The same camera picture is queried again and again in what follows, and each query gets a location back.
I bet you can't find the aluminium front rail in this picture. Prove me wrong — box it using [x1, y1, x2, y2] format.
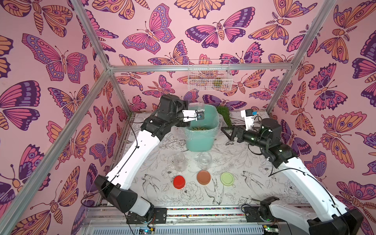
[83, 204, 294, 227]

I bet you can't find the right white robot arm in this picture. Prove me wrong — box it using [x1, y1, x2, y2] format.
[221, 118, 364, 235]

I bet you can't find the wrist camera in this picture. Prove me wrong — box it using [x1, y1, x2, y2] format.
[182, 110, 205, 122]
[240, 109, 258, 131]

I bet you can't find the green artificial grass mat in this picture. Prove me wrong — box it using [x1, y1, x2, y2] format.
[216, 106, 233, 126]

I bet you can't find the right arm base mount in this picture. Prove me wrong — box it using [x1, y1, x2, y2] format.
[240, 196, 284, 223]

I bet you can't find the brown jar lid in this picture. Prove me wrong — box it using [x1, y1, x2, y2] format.
[196, 170, 211, 185]

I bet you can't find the brown-lid peanut jar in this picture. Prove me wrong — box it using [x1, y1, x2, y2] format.
[198, 152, 212, 170]

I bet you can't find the teal plastic trash bin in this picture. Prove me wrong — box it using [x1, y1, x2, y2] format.
[184, 103, 221, 152]

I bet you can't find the green-lid peanut jar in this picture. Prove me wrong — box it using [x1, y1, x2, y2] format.
[188, 102, 205, 112]

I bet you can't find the clear plastic bin liner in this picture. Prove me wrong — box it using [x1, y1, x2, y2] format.
[185, 104, 226, 142]

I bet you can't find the clear jar of peanuts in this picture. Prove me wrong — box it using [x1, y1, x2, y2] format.
[173, 153, 187, 172]

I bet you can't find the red jar lid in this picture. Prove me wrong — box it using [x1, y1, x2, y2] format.
[173, 175, 186, 189]

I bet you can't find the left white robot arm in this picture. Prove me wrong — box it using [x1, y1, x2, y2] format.
[95, 95, 201, 221]

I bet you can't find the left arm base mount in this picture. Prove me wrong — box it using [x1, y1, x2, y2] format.
[127, 208, 167, 224]

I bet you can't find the white wire basket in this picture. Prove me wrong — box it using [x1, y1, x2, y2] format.
[187, 64, 233, 92]

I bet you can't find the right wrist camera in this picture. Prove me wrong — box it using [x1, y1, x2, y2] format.
[240, 109, 258, 131]

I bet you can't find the green jar lid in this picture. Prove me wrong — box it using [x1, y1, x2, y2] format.
[220, 172, 235, 187]

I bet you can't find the pile of dumped peanuts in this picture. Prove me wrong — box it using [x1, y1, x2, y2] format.
[192, 127, 212, 131]

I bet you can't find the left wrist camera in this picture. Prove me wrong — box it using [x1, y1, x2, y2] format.
[182, 110, 205, 122]

